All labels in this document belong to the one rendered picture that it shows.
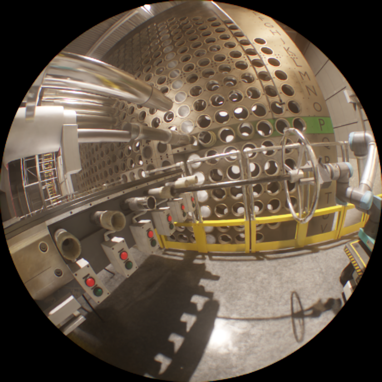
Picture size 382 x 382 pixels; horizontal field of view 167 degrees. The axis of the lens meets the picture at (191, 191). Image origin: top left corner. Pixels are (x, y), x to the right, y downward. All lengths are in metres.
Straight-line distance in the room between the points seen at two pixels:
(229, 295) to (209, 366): 0.59
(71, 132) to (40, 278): 0.61
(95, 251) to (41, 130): 0.56
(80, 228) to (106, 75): 0.58
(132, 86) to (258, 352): 1.49
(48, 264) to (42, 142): 0.49
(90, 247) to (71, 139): 0.47
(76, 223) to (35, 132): 0.44
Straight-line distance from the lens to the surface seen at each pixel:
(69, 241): 0.45
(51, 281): 0.61
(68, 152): 0.67
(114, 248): 0.51
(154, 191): 0.70
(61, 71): 0.54
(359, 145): 0.97
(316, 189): 0.43
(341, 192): 0.73
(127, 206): 0.60
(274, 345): 1.01
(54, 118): 0.73
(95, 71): 0.58
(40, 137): 0.72
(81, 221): 0.57
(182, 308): 1.13
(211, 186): 0.56
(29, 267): 0.59
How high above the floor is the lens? 0.97
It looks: 11 degrees down
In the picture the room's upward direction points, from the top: 12 degrees counter-clockwise
